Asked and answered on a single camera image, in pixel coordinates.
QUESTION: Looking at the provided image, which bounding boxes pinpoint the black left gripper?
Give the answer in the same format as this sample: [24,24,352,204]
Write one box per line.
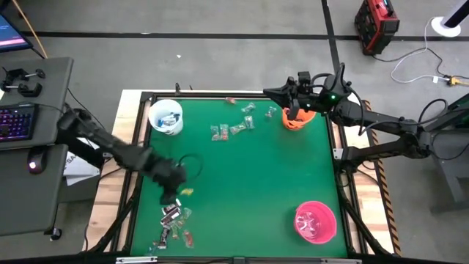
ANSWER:
[144,157,188,206]

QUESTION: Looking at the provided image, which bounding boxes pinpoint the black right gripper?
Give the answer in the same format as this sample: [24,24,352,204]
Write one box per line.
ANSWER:
[263,83,325,121]

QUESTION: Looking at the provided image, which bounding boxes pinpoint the orange jack-o-lantern bucket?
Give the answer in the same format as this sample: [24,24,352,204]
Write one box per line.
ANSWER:
[281,106,317,131]

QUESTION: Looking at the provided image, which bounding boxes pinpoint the white Hersheys candy bag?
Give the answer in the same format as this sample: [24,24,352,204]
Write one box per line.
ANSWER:
[158,112,182,128]

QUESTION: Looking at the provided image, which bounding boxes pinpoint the pink plastic bucket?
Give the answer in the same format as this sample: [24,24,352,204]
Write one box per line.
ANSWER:
[293,200,338,245]

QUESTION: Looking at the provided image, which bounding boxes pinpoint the wooden base board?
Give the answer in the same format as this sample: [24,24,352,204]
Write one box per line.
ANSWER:
[83,89,402,257]

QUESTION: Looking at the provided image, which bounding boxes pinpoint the white jack-o-lantern bucket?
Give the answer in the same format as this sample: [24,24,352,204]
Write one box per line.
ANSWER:
[148,98,184,136]

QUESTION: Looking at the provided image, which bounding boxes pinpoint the white paper sheets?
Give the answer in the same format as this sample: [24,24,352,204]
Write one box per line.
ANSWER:
[62,138,107,186]

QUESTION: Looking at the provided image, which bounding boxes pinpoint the red black equipment case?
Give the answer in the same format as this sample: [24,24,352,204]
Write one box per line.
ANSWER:
[354,0,401,56]

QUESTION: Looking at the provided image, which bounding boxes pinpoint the black computer mouse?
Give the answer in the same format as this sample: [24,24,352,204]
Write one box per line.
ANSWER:
[27,148,48,174]

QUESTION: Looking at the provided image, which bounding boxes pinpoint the grey side desk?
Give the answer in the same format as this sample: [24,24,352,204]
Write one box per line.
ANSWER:
[0,56,74,238]

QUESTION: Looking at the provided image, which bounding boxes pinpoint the backlit black keyboard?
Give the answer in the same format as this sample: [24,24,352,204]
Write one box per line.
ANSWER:
[0,103,40,142]

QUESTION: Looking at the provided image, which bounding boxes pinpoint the yellow extension plug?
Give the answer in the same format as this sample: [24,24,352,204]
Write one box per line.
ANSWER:
[446,75,469,87]

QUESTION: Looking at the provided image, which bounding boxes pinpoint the floor stand white round base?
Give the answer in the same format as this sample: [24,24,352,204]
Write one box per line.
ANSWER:
[431,0,469,37]

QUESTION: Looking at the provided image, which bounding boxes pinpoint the grey metal stand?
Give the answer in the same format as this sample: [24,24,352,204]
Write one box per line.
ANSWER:
[421,93,469,213]

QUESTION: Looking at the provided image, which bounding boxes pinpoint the black C-clamp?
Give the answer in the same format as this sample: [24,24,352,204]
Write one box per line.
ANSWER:
[1,67,47,84]
[0,82,43,98]

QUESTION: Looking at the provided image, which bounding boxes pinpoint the computer monitor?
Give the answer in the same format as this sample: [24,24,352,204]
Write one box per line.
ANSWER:
[0,12,33,54]

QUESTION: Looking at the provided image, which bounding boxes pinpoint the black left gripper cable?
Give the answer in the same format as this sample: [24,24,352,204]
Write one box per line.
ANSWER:
[175,153,204,183]

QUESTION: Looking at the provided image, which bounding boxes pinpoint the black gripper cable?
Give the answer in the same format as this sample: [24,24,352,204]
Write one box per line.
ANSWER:
[311,62,367,137]
[175,153,204,183]

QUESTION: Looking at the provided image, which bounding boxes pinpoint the silver aluminium bracket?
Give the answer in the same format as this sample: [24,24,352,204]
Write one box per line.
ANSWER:
[320,258,362,264]
[115,256,158,264]

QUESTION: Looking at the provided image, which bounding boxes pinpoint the black aluminium table frame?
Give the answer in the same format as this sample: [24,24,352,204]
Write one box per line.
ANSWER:
[82,89,395,264]

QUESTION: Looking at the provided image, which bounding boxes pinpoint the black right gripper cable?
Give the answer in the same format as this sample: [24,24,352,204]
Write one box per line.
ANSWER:
[311,62,367,137]

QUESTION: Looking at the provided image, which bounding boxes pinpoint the black floor cable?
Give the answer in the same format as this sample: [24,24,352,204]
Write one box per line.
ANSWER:
[372,47,451,80]

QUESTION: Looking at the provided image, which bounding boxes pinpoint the white floor cable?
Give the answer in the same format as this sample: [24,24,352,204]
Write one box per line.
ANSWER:
[390,16,451,84]

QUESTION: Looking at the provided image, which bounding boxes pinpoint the yellow cord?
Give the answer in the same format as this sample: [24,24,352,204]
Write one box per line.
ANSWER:
[10,0,48,59]

